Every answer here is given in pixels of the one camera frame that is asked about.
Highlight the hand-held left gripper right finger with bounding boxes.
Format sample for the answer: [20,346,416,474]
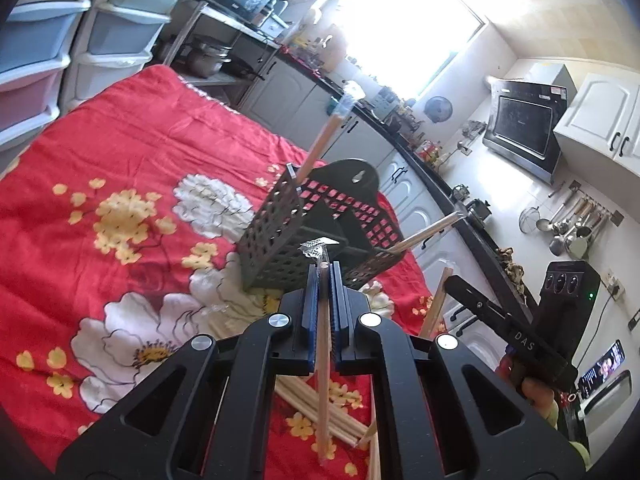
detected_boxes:
[330,260,586,480]

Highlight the pastel plastic drawer tower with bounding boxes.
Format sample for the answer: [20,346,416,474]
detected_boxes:
[0,0,93,166]

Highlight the black range hood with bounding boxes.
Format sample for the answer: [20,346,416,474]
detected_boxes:
[482,77,568,186]

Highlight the pile of wooden chopstick packs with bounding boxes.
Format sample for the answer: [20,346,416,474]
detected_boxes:
[274,374,381,480]

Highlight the black perforated utensil holder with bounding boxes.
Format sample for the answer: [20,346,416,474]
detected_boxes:
[236,158,407,293]

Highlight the person's right hand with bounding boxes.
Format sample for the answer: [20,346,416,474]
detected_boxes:
[517,377,560,431]

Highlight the kitchen window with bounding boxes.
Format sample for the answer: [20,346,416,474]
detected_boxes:
[325,0,488,96]

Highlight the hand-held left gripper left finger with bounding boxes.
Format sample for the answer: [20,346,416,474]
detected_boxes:
[55,262,322,480]

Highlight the row of hanging kitchen utensils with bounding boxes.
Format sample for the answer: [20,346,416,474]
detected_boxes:
[517,180,626,261]

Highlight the grey-blue plastic drawer tower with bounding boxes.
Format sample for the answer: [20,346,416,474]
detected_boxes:
[65,0,206,111]

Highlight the small wall fan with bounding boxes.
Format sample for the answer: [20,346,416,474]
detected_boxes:
[425,96,453,123]

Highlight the white appliance with handle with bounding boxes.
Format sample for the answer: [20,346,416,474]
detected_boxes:
[570,370,638,461]

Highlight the group of condiment bottles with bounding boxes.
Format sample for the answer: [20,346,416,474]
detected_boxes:
[415,137,448,165]

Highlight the wooden chopsticks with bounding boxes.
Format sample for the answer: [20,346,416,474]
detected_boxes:
[389,210,468,253]
[417,266,453,338]
[295,81,367,183]
[299,236,343,463]

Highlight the black frying pan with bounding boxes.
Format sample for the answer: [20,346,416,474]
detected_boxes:
[220,57,263,81]

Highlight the red floral blanket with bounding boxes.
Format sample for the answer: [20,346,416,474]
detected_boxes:
[0,64,451,480]

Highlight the white kitchen base cabinets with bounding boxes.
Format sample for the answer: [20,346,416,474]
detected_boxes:
[239,52,531,356]

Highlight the wall power socket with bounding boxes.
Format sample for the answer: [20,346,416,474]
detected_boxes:
[600,270,628,301]

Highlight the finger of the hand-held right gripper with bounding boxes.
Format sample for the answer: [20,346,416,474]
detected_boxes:
[444,275,538,346]

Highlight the metal kitchen rack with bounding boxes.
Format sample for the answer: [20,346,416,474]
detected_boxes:
[170,0,286,106]

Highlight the smartphone with lit screen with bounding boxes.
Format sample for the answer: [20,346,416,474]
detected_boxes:
[577,340,626,401]

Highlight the white wall cabinet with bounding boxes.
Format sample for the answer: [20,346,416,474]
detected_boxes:
[552,72,640,178]

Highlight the stainless steel pots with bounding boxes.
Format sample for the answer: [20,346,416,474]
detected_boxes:
[187,35,233,78]

